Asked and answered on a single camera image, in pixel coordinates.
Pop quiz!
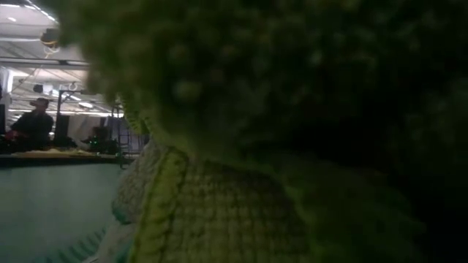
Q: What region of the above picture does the background wooden table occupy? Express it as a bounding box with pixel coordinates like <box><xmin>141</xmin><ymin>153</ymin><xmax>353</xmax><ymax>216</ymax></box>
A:
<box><xmin>0</xmin><ymin>148</ymin><xmax>137</xmax><ymax>168</ymax></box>

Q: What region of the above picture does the person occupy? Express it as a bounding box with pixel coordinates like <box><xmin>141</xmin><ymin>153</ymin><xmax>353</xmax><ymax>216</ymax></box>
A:
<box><xmin>5</xmin><ymin>97</ymin><xmax>55</xmax><ymax>151</ymax></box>

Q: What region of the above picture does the green table mat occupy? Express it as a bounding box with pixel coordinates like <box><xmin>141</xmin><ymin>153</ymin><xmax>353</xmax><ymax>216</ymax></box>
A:
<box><xmin>0</xmin><ymin>162</ymin><xmax>127</xmax><ymax>263</ymax></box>

